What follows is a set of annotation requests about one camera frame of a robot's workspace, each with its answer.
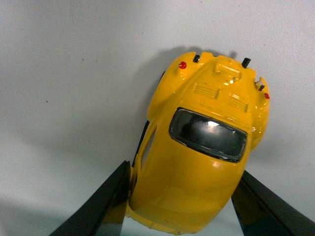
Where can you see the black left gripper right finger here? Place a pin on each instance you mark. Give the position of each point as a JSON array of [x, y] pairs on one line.
[[263, 213]]

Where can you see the yellow beetle toy car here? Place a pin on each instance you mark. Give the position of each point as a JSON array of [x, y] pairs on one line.
[[206, 116]]

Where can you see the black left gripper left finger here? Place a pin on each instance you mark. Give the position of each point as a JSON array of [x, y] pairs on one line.
[[103, 213]]

